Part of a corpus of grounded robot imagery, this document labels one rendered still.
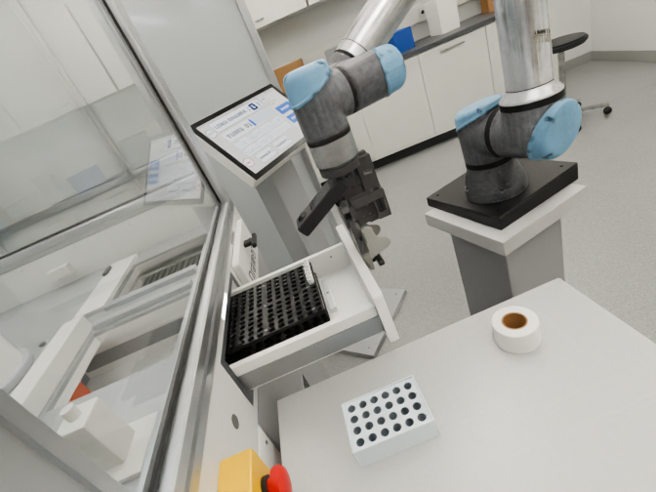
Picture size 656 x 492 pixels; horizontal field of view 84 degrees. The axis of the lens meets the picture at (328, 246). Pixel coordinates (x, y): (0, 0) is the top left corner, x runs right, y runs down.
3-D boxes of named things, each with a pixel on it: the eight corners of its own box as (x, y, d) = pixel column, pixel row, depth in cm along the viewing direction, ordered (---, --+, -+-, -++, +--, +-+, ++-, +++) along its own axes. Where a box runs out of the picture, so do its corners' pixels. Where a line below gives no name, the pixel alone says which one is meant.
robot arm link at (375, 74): (365, 48, 65) (313, 73, 62) (402, 34, 55) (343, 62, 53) (379, 93, 68) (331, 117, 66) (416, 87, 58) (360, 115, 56)
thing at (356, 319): (349, 262, 85) (341, 241, 82) (385, 332, 63) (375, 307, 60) (194, 330, 86) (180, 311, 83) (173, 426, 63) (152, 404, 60)
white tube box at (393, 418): (418, 389, 60) (412, 374, 58) (440, 435, 52) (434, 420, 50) (348, 418, 60) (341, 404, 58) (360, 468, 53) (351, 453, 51)
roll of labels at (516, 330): (512, 316, 65) (510, 300, 63) (551, 335, 59) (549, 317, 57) (485, 339, 63) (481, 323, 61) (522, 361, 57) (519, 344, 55)
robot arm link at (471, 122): (487, 142, 98) (475, 92, 92) (531, 143, 86) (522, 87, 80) (453, 163, 95) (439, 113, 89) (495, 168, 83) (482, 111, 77)
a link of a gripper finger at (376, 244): (400, 264, 67) (383, 220, 64) (370, 277, 67) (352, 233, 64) (394, 258, 70) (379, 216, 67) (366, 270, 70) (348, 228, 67)
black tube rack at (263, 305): (321, 284, 82) (309, 261, 79) (337, 335, 66) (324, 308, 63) (230, 323, 82) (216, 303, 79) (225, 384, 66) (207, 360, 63)
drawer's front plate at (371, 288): (357, 261, 87) (342, 223, 82) (400, 341, 62) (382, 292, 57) (350, 264, 87) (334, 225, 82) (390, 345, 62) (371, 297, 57)
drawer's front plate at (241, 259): (258, 247, 115) (241, 218, 110) (259, 298, 90) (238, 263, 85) (253, 249, 115) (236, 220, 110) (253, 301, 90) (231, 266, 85)
